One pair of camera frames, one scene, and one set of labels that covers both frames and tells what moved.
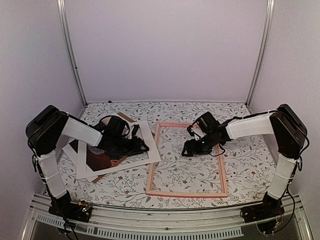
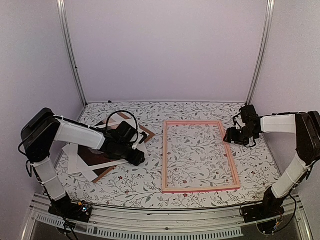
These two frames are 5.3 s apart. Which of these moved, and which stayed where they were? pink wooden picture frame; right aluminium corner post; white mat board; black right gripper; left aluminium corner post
Moved: white mat board; pink wooden picture frame; black right gripper
Stayed: left aluminium corner post; right aluminium corner post
